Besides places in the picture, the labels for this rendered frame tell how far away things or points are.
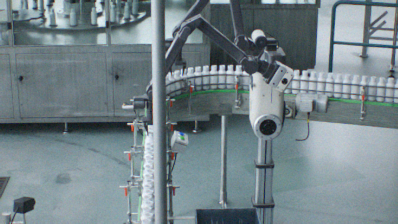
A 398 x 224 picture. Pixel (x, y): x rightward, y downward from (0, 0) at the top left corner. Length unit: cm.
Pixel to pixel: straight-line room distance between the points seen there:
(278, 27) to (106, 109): 273
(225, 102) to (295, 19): 378
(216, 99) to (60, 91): 224
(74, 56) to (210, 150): 155
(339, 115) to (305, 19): 388
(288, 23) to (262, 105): 502
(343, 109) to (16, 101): 336
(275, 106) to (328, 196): 215
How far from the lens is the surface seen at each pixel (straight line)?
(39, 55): 728
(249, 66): 396
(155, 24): 115
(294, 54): 928
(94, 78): 728
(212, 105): 553
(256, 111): 423
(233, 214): 387
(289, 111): 535
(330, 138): 745
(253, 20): 913
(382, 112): 541
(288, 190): 632
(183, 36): 389
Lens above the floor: 267
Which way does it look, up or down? 19 degrees down
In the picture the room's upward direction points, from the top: straight up
